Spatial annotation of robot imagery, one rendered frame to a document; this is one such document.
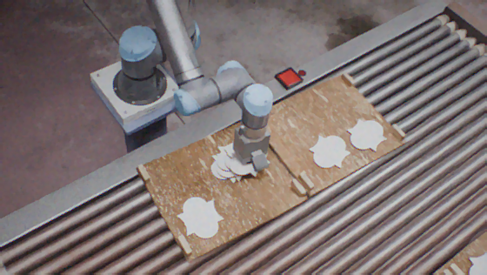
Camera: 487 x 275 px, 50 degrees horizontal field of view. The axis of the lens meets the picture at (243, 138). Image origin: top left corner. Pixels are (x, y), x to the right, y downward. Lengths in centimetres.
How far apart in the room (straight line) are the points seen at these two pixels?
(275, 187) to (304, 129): 25
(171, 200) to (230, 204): 18
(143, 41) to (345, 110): 72
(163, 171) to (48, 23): 208
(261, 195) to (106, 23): 213
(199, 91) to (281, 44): 204
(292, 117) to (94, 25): 196
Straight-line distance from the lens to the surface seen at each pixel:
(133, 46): 169
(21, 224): 163
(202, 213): 154
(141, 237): 155
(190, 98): 135
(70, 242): 157
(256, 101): 133
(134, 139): 202
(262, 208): 157
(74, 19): 353
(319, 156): 169
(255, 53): 328
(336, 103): 185
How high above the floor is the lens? 231
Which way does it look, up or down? 54 degrees down
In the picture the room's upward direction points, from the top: 8 degrees clockwise
